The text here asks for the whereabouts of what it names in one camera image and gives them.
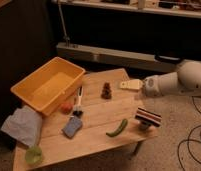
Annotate black handle on shelf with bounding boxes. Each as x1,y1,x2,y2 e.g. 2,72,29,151
154,54,183,64

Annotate grey cloth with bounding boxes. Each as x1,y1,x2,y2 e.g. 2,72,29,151
1,105,43,147

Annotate yellow plastic bin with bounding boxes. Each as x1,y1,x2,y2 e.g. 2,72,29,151
11,57,85,116

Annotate upper shelf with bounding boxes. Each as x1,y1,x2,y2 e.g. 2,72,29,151
51,0,201,19

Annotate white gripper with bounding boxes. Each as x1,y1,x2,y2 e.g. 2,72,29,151
119,72,179,97

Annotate lower metal shelf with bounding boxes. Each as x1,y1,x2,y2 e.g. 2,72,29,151
56,42,188,78

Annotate green plastic cup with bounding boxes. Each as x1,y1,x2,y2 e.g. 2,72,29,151
25,146,43,165

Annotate black cables on floor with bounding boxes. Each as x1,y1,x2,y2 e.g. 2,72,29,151
176,96,201,171

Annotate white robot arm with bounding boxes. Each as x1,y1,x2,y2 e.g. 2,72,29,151
119,61,201,97

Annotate blue sponge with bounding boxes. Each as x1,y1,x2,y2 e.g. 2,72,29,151
62,116,83,138

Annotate brown stacked toy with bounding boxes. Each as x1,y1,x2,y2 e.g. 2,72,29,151
101,82,112,99

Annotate wooden table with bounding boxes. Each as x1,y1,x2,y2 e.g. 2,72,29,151
12,68,160,171

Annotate red tomato toy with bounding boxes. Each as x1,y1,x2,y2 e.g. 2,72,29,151
60,102,73,114

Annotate striped block toy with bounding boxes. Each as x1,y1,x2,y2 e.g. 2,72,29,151
135,108,162,130

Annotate metal pole stand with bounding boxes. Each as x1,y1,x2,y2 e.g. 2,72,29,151
57,0,70,46

